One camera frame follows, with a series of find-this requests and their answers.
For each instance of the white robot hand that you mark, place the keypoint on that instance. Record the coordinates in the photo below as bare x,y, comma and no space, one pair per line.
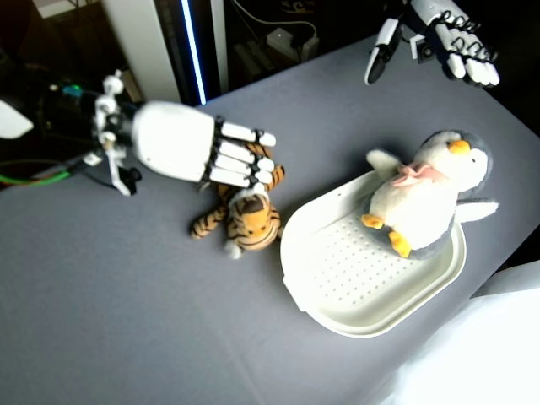
447,29
173,141

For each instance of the plush tiger toy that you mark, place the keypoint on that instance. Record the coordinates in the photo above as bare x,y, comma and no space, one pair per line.
249,215

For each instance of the plush penguin toy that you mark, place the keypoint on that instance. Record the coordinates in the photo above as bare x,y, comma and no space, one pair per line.
417,198

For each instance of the white perforated tray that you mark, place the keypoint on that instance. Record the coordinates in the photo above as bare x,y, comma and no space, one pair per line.
371,295

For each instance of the white pillar with blue light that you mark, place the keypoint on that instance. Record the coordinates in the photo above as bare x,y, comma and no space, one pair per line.
147,46

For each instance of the white power adapter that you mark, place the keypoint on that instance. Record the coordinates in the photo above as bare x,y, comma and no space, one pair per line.
291,42

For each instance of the grey table cloth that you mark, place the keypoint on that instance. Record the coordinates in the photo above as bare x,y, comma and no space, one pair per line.
147,295

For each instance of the white perforated drain plate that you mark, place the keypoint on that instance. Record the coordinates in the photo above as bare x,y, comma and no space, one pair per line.
354,270

